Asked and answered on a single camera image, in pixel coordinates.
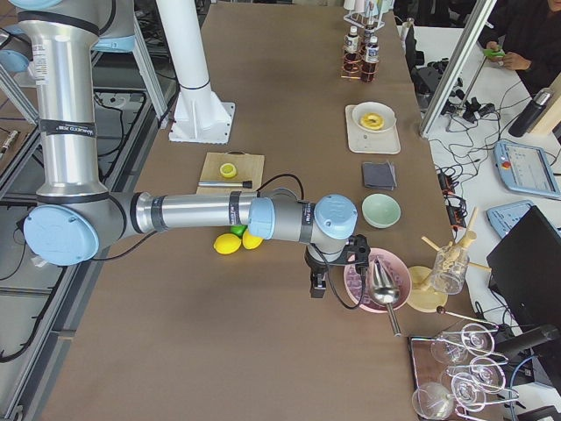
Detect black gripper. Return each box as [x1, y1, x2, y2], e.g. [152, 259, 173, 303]
[304, 243, 346, 298]

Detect tea bottle white cap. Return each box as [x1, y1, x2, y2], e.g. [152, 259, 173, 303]
[362, 21, 376, 45]

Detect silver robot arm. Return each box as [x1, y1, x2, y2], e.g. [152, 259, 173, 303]
[16, 1, 370, 297]

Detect cream serving tray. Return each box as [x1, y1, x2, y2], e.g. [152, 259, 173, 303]
[344, 102, 401, 154]

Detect wine glass rack tray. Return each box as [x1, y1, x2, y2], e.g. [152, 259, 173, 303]
[408, 322, 519, 420]

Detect tea bottle in rack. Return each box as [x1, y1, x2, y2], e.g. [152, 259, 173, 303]
[360, 35, 379, 82]
[343, 25, 359, 75]

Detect clear ice cubes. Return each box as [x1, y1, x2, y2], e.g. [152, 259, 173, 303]
[344, 262, 407, 312]

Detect steel ice scoop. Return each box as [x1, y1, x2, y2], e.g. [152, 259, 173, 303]
[369, 257, 401, 337]

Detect yellow lemon back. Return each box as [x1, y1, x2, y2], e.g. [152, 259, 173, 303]
[242, 230, 263, 250]

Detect yellow lemon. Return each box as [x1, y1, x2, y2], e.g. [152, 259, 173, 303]
[213, 233, 242, 255]
[242, 230, 263, 250]

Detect pink bowl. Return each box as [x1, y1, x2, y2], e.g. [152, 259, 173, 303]
[369, 248, 412, 313]

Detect green ceramic bowl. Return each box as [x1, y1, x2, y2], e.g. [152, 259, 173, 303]
[361, 194, 401, 229]

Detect green lime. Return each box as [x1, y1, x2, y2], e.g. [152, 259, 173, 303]
[230, 225, 247, 237]

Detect yellow lemon front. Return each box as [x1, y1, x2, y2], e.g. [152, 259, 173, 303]
[213, 233, 242, 255]

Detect wooden mug tree stand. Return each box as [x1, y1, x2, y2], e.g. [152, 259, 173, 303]
[407, 207, 491, 312]

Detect steel muddler black tip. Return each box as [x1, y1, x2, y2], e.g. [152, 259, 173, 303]
[198, 180, 253, 189]

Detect grey folded cloth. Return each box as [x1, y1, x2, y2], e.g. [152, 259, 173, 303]
[361, 161, 397, 190]

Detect wooden cutting board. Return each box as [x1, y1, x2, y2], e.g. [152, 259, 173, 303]
[196, 153, 265, 194]

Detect half lemon slice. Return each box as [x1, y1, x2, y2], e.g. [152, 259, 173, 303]
[219, 162, 238, 179]

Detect white round plate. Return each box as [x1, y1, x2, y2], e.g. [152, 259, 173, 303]
[352, 102, 397, 133]

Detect blue teach pendant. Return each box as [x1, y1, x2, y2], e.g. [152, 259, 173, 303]
[494, 140, 560, 199]
[486, 200, 534, 239]

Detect black laptop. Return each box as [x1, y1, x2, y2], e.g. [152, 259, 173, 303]
[486, 206, 560, 327]

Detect black water bottle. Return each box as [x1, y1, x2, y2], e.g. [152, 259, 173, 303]
[508, 88, 554, 138]

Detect seated person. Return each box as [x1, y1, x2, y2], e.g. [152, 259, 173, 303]
[479, 1, 560, 95]

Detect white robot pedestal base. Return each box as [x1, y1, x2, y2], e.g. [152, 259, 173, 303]
[157, 0, 235, 145]

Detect copper wire bottle rack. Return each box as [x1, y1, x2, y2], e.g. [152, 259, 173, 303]
[340, 50, 380, 82]

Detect white wire cup rack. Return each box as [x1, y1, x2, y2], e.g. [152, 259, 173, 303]
[343, 0, 388, 30]

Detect aluminium frame post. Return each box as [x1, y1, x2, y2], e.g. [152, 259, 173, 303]
[419, 0, 496, 139]

